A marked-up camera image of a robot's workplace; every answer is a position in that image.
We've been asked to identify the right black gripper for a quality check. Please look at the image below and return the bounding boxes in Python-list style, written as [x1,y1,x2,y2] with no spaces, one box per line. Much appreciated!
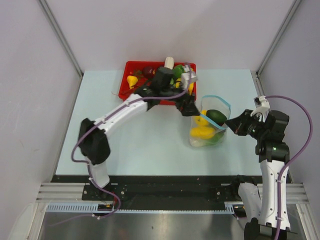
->
[225,109,268,141]

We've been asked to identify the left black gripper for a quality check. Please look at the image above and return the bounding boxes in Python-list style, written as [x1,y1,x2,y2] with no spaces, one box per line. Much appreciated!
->
[159,80,199,117]

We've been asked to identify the yellow toy lemon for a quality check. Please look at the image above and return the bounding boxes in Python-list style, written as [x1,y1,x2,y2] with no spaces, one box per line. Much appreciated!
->
[193,115,209,127]

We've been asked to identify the dark green toy avocado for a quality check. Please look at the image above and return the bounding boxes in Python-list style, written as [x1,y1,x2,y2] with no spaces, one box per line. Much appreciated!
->
[206,109,227,126]

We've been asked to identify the clear zip top bag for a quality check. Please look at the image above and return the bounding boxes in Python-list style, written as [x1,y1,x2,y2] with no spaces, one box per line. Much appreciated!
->
[189,95,231,144]

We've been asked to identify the yellow toy mango slice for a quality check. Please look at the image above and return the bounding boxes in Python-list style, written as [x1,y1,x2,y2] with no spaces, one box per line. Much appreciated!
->
[189,126,216,140]

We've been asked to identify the green white toy cabbage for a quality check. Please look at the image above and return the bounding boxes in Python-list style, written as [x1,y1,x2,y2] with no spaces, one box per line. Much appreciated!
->
[189,133,224,148]

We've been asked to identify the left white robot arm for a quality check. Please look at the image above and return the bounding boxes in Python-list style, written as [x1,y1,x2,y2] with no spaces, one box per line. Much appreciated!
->
[76,64,200,200]

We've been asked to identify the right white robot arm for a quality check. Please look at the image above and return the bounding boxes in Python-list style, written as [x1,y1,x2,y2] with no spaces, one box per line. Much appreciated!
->
[225,109,298,240]

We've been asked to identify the yellow toy banana bunch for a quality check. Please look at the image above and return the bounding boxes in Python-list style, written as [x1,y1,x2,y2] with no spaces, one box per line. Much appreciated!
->
[173,65,198,95]

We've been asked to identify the green toy bell pepper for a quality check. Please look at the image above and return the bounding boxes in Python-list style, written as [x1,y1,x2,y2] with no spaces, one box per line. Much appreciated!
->
[172,64,185,80]

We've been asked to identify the white toy radish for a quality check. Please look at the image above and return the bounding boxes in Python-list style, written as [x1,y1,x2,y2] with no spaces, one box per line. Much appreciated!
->
[164,56,175,70]

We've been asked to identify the dark purple toy onion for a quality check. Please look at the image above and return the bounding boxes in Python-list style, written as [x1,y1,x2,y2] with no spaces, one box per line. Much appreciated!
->
[142,66,156,78]

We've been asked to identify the red toy lobster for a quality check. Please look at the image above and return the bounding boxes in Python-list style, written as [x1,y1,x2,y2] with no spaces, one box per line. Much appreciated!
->
[111,78,151,97]

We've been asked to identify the small toy cherry tomatoes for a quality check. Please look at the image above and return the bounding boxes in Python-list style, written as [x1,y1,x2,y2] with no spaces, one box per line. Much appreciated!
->
[130,69,144,78]

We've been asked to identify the red plastic tray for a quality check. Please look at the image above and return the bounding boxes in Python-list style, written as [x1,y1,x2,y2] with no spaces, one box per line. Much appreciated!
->
[118,60,197,106]

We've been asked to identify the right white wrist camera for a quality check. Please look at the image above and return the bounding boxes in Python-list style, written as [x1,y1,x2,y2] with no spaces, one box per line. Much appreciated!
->
[251,95,270,119]

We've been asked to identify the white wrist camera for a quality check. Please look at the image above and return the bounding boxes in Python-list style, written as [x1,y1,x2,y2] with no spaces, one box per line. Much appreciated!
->
[251,95,270,119]
[180,64,198,93]

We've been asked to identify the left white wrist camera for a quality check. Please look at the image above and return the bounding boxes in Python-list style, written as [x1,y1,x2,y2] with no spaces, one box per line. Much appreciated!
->
[180,64,198,93]

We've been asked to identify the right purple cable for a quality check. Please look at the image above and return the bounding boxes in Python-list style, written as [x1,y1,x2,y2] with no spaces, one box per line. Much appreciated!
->
[264,95,314,240]

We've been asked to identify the purple cable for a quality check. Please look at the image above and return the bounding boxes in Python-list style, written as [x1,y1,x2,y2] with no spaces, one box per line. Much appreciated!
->
[47,62,195,226]
[264,95,314,240]

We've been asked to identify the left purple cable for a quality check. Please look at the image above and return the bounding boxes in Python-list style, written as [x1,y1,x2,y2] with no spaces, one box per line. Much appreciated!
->
[47,62,195,226]

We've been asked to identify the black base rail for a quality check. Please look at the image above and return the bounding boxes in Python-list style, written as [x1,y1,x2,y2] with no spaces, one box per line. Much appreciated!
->
[51,174,275,212]

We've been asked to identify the white slotted cable duct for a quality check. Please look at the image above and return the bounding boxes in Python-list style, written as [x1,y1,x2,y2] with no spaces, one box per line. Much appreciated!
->
[46,202,235,215]

